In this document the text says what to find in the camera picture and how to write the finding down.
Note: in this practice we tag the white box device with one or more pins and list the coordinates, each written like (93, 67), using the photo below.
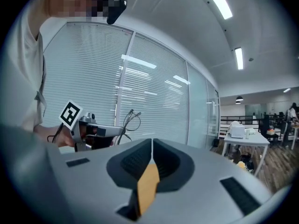
(236, 130)

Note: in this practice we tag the brown eyeglasses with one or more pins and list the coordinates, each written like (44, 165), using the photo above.
(136, 119)

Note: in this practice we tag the white rectangular table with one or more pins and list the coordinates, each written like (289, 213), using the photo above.
(247, 140)

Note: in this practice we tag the black waste bin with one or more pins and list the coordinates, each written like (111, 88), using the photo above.
(216, 142)

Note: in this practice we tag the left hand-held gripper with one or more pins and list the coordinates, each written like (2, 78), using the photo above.
(70, 113)

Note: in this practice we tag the black head-mounted camera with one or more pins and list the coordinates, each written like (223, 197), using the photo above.
(115, 10)

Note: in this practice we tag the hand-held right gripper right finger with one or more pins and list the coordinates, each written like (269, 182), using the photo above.
(205, 190)

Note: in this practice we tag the person's white t-shirt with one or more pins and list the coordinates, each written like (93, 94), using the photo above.
(23, 66)

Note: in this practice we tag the small white device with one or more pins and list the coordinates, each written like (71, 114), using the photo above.
(250, 133)

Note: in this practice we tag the white slatted window blinds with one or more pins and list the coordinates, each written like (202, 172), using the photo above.
(93, 78)

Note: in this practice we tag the black pendant lamp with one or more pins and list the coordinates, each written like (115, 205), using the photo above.
(239, 99)

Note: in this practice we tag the black metal railing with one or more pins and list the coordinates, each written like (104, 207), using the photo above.
(233, 118)

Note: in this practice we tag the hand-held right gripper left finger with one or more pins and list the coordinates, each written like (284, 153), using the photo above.
(93, 190)

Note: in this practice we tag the person's head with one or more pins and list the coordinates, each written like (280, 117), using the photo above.
(74, 1)

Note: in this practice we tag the long ceiling light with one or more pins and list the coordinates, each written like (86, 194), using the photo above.
(218, 1)
(286, 90)
(239, 58)

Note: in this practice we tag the person's left forearm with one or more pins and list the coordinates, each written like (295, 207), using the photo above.
(46, 133)

